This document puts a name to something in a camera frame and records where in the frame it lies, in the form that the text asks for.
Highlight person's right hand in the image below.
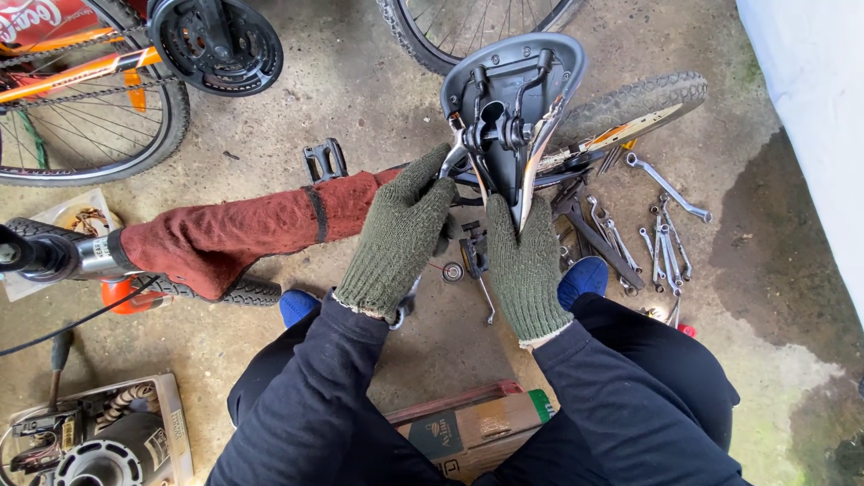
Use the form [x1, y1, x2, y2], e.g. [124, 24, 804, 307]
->
[486, 193, 575, 349]

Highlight person's left hand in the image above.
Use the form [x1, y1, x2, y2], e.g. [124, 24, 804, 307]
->
[333, 142, 461, 325]

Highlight silver open-end wrench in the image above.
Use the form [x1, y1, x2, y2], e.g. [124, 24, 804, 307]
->
[388, 127, 475, 332]

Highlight black bicycle saddle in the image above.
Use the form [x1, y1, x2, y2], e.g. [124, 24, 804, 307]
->
[440, 32, 587, 234]

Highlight black bicycle pedal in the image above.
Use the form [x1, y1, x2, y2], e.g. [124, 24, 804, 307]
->
[459, 220, 491, 279]
[302, 138, 349, 184]

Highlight bicycle wheel with thin tyre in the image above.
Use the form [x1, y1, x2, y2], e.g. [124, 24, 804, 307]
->
[375, 0, 585, 77]

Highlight thin metal hex key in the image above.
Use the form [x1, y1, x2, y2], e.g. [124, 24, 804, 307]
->
[477, 277, 497, 325]

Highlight large black adjustable tool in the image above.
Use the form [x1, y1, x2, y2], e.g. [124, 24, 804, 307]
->
[551, 178, 646, 293]

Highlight blue left shoe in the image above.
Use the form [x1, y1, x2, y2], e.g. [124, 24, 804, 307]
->
[279, 289, 323, 329]

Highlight blue shoe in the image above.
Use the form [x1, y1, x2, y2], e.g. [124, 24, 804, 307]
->
[557, 256, 610, 312]
[279, 289, 323, 329]

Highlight blue right shoe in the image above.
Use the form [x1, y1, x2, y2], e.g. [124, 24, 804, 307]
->
[557, 256, 610, 312]

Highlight red cloth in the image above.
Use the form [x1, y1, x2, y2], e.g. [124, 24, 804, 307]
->
[120, 167, 406, 302]

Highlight bicycle wheel with worn tyre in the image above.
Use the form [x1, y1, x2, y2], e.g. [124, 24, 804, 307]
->
[540, 71, 709, 173]

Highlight red wooden strip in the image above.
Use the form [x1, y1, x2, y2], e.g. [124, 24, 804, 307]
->
[384, 379, 525, 427]

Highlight heap of small spanners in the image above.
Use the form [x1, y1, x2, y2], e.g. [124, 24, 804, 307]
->
[586, 194, 695, 298]

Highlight person's left leg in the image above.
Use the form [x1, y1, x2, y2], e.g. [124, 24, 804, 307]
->
[227, 307, 338, 428]

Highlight person's leg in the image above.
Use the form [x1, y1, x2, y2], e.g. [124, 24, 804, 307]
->
[571, 292, 741, 455]
[227, 307, 338, 428]

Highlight brown cardboard box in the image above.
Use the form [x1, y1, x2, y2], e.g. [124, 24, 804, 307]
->
[395, 388, 558, 484]

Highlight spoked bicycle wheel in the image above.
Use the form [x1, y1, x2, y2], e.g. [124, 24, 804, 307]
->
[0, 0, 192, 189]

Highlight person's right leg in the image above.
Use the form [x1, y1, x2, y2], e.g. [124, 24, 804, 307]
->
[571, 292, 741, 455]

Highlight orange plastic part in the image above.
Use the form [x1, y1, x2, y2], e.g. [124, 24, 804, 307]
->
[100, 276, 164, 316]

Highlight white tray with copper coil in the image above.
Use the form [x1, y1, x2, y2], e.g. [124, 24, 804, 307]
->
[3, 188, 126, 302]

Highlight bicycle fork with stem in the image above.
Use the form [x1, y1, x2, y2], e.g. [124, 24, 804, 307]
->
[0, 223, 136, 282]

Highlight white tarpaulin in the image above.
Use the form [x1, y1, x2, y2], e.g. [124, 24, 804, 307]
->
[735, 0, 864, 328]

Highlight red printed sign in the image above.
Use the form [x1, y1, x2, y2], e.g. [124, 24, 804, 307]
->
[0, 0, 104, 47]

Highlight box with electric motor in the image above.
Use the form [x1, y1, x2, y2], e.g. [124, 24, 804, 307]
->
[0, 373, 196, 486]

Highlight black chainring with crank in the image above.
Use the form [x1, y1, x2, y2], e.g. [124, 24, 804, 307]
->
[146, 0, 285, 98]

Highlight orange bicycle frame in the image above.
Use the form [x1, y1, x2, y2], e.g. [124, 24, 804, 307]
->
[0, 26, 164, 114]

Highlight black cable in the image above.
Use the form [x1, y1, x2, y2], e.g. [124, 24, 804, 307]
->
[0, 274, 163, 358]

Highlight tool with wooden handle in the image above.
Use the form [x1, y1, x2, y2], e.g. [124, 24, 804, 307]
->
[46, 328, 74, 414]

